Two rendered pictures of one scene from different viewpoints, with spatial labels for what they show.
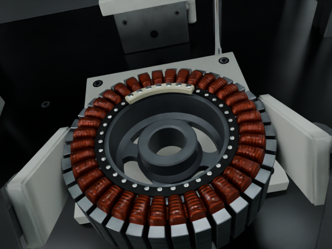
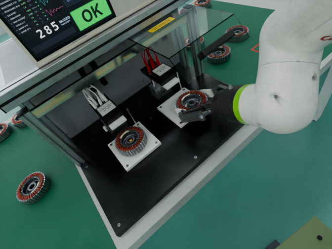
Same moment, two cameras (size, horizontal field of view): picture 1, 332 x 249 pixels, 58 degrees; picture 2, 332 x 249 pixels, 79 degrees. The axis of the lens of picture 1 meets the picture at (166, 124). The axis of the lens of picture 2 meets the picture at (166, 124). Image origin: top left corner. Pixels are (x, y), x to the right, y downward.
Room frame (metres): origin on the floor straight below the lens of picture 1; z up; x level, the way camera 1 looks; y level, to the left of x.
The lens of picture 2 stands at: (-0.31, 0.31, 1.34)
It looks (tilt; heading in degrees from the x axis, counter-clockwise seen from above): 48 degrees down; 336
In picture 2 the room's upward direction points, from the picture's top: 22 degrees counter-clockwise
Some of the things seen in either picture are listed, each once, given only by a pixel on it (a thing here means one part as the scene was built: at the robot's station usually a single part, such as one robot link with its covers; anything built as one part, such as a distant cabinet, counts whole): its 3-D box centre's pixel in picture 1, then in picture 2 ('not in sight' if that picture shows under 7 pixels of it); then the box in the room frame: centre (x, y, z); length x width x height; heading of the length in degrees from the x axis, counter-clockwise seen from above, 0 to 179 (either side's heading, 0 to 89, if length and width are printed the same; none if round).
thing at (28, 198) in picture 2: not in sight; (33, 187); (0.34, 0.61, 0.77); 0.11 x 0.11 x 0.04
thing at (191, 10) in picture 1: (190, 12); not in sight; (0.30, -0.05, 0.80); 0.01 x 0.01 x 0.03; 87
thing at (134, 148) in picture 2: not in sight; (131, 140); (0.18, 0.24, 0.80); 0.11 x 0.11 x 0.04
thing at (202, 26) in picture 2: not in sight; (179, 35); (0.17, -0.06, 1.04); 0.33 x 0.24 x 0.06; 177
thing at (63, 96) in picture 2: not in sight; (119, 60); (0.27, 0.11, 1.03); 0.62 x 0.01 x 0.03; 87
